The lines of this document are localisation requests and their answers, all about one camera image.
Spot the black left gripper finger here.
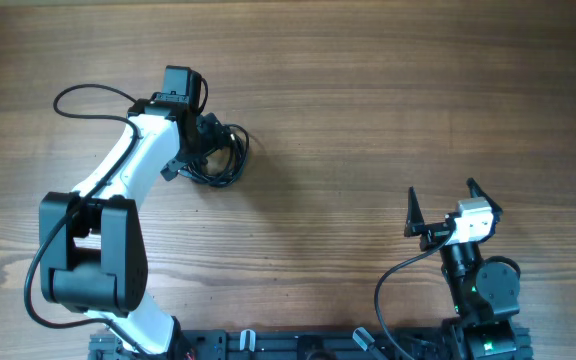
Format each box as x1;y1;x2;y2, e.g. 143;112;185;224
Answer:
160;159;187;181
196;113;231;150

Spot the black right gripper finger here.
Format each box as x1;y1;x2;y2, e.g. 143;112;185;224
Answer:
406;186;425;228
466;178;503;218

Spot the thick black USB cable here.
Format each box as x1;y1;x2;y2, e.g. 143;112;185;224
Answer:
177;112;251;189

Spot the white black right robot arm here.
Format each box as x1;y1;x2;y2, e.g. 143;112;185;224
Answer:
404;178;521;359

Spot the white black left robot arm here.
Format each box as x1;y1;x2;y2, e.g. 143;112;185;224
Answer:
24;66;231;359

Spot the right camera cable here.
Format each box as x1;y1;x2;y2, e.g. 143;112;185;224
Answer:
373;229;457;360

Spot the camera cable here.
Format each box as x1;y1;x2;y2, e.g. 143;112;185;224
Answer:
373;229;457;360
23;83;142;351

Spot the left camera cable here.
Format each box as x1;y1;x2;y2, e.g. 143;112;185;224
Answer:
23;83;142;351

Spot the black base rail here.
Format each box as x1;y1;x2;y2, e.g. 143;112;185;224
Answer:
87;327;534;360

